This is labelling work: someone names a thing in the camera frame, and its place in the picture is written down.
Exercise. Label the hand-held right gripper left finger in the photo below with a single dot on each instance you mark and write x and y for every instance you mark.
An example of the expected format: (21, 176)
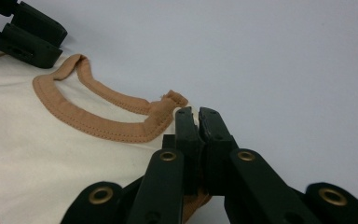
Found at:
(189, 146)

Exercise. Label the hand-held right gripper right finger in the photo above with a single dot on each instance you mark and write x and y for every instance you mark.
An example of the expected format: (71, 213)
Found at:
(217, 146)

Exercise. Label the cream baby bodysuit brown trim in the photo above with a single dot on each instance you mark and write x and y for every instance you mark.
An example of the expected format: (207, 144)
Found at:
(43, 149)

